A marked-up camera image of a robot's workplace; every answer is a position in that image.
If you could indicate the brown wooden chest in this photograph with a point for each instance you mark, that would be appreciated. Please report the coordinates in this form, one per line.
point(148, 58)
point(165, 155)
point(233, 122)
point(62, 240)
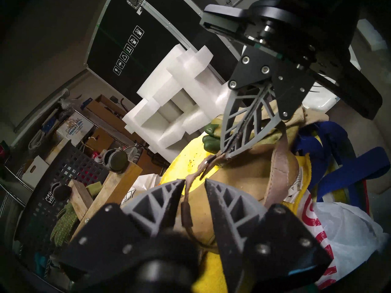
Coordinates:
point(149, 165)

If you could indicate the red snowman box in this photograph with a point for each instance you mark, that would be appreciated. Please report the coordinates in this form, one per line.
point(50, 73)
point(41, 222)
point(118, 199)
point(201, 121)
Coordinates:
point(2, 150)

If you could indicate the white foam packing block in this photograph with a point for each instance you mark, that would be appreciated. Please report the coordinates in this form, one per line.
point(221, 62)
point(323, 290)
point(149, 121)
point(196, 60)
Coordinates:
point(171, 91)

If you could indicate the black perforated plastic basket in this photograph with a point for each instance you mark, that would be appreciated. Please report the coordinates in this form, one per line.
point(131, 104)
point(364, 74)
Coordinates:
point(76, 164)

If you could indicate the tan glove green fingertips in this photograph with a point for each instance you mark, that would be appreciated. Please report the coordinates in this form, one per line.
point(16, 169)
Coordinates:
point(311, 121)
point(212, 144)

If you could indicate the wooden cross caster dolly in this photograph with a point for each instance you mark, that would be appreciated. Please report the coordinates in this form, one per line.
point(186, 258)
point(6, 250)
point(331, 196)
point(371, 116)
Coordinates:
point(119, 185)

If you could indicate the long white tube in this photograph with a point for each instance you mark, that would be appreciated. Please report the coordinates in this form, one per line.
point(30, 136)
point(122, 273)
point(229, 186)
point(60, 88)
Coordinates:
point(45, 112)

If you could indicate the green knit glove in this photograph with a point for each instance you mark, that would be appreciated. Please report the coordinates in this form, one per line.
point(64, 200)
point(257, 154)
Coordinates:
point(62, 225)

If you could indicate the small Gildan cardboard box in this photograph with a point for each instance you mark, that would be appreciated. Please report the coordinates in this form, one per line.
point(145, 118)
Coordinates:
point(74, 129)

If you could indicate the gray left gripper right finger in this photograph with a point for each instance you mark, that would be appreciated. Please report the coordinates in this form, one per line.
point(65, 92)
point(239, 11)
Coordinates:
point(281, 240)

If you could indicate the white box orange label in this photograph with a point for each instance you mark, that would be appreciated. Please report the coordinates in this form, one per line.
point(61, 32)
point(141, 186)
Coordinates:
point(56, 150)

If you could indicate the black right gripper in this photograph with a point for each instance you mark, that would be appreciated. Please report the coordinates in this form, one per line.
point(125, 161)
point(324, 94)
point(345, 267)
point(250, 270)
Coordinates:
point(305, 36)

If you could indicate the white bag red circles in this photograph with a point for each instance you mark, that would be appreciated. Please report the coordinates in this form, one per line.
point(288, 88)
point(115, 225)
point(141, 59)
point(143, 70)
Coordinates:
point(345, 228)

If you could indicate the black flight case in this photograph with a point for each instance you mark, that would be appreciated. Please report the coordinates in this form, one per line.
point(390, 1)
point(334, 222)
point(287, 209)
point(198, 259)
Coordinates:
point(122, 27)

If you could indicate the brown cardboard box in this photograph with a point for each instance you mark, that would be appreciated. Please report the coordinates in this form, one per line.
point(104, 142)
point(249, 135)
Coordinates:
point(99, 139)

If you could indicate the gray left gripper left finger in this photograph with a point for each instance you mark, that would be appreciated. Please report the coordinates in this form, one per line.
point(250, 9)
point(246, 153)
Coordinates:
point(100, 234)

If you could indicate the brown wooden board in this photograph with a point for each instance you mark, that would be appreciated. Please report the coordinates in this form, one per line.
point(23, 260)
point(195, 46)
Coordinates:
point(107, 112)

